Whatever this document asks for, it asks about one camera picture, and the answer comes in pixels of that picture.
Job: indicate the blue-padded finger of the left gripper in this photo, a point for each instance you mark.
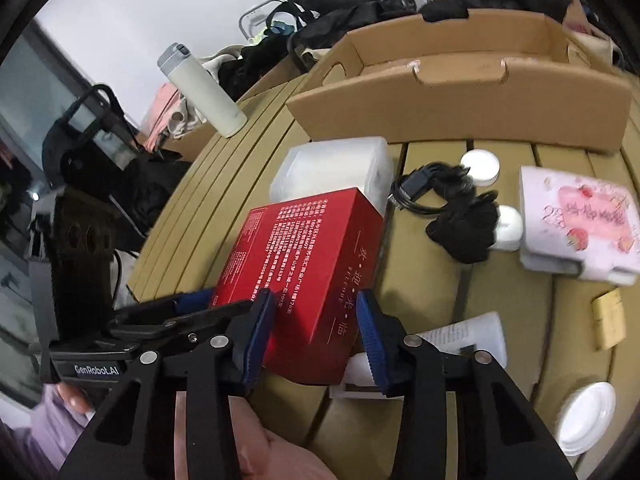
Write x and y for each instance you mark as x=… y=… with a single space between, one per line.
x=195 y=301

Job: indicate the person's left hand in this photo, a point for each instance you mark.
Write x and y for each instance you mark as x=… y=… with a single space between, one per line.
x=75 y=398

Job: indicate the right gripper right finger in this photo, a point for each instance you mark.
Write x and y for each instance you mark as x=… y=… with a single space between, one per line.
x=500 y=436

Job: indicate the translucent white plastic box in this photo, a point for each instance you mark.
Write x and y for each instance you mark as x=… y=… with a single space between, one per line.
x=327 y=166

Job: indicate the beige canvas bag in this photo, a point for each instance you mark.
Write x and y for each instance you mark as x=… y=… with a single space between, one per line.
x=200 y=95

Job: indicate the person's pink clothed leg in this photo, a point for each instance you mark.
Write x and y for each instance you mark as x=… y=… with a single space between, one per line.
x=264 y=455

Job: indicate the black clothes pile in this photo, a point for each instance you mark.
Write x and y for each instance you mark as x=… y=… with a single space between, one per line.
x=322 y=23

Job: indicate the red printed box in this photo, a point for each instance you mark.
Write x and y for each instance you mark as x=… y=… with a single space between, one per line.
x=314 y=254

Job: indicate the white round lid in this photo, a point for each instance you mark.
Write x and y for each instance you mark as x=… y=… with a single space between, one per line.
x=584 y=418

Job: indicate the white thermos bottle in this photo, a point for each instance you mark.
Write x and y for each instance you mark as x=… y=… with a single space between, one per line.
x=205 y=92

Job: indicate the white round jar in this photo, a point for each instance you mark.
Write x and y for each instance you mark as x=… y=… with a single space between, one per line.
x=483 y=167

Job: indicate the brown cardboard tray box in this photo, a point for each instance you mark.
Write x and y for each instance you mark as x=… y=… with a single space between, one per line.
x=495 y=75

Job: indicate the small white round container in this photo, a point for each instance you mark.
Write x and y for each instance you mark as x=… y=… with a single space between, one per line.
x=509 y=229

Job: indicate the black bag with handle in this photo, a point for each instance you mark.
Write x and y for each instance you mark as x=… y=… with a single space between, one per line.
x=93 y=149

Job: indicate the pink patterned box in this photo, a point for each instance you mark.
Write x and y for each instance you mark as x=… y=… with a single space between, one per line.
x=579 y=226

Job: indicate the small yellow box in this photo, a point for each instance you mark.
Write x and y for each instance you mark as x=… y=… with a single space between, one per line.
x=609 y=320

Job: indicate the pink bag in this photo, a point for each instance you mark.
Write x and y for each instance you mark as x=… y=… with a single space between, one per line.
x=166 y=102

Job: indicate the white tube with label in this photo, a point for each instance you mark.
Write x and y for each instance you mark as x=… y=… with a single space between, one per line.
x=484 y=332

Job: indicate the white metal rack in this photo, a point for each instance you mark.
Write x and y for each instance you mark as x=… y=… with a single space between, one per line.
x=253 y=21

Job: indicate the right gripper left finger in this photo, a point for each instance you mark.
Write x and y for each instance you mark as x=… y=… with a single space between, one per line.
x=132 y=434

